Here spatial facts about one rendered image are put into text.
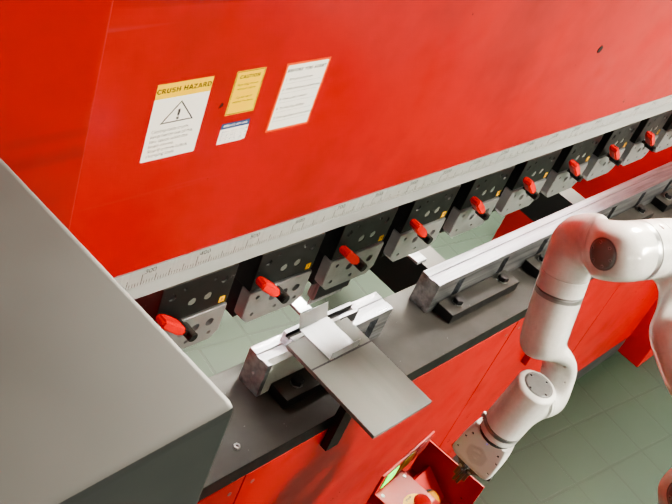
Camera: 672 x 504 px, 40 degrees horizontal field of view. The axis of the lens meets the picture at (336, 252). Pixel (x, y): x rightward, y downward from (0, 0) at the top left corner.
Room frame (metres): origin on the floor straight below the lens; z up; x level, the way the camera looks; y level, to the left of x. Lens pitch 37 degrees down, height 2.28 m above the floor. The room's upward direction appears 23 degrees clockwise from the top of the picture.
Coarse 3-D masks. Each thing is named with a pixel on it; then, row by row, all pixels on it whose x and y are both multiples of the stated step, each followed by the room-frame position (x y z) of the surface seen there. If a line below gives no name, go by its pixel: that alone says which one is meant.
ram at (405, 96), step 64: (128, 0) 0.87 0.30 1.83; (192, 0) 0.94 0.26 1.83; (256, 0) 1.02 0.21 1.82; (320, 0) 1.12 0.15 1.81; (384, 0) 1.23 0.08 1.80; (448, 0) 1.36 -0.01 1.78; (512, 0) 1.52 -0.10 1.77; (576, 0) 1.72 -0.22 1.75; (640, 0) 1.96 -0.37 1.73; (128, 64) 0.88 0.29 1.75; (192, 64) 0.96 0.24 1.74; (256, 64) 1.05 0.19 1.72; (384, 64) 1.28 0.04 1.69; (448, 64) 1.43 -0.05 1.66; (512, 64) 1.62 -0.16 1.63; (576, 64) 1.84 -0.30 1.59; (640, 64) 2.13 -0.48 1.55; (128, 128) 0.90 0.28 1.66; (256, 128) 1.08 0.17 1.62; (320, 128) 1.20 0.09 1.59; (384, 128) 1.34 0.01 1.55; (448, 128) 1.52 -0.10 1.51; (512, 128) 1.73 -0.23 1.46; (128, 192) 0.92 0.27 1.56; (192, 192) 1.01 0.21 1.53; (256, 192) 1.12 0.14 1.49; (320, 192) 1.26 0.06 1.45; (128, 256) 0.94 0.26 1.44
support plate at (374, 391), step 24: (360, 336) 1.48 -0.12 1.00; (312, 360) 1.36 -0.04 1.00; (336, 360) 1.38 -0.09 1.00; (360, 360) 1.41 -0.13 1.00; (384, 360) 1.44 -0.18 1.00; (336, 384) 1.32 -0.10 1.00; (360, 384) 1.35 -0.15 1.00; (384, 384) 1.37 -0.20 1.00; (408, 384) 1.40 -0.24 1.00; (360, 408) 1.29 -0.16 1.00; (384, 408) 1.31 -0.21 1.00; (408, 408) 1.34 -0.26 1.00
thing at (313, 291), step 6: (348, 282) 1.49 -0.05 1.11; (312, 288) 1.41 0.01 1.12; (318, 288) 1.41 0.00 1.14; (330, 288) 1.44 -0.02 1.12; (336, 288) 1.46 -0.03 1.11; (312, 294) 1.41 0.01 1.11; (318, 294) 1.41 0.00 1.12; (324, 294) 1.43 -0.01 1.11; (330, 294) 1.47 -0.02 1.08; (312, 300) 1.42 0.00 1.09
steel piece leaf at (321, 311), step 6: (318, 306) 1.48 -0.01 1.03; (324, 306) 1.49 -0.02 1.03; (306, 312) 1.45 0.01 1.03; (312, 312) 1.46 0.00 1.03; (318, 312) 1.48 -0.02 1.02; (324, 312) 1.49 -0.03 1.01; (300, 318) 1.43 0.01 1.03; (306, 318) 1.44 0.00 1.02; (312, 318) 1.46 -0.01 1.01; (318, 318) 1.47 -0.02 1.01; (300, 324) 1.43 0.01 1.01; (306, 324) 1.44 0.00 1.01
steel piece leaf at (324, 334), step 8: (320, 320) 1.48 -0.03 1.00; (328, 320) 1.49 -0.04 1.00; (304, 328) 1.43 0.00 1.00; (312, 328) 1.44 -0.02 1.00; (320, 328) 1.45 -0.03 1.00; (328, 328) 1.46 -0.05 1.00; (336, 328) 1.47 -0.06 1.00; (312, 336) 1.42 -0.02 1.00; (320, 336) 1.43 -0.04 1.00; (328, 336) 1.44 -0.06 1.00; (336, 336) 1.45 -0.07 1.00; (344, 336) 1.46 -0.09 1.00; (320, 344) 1.41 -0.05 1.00; (328, 344) 1.42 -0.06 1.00; (336, 344) 1.43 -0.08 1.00; (344, 344) 1.44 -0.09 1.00; (352, 344) 1.43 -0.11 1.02; (328, 352) 1.39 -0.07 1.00; (336, 352) 1.39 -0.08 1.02; (344, 352) 1.41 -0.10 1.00
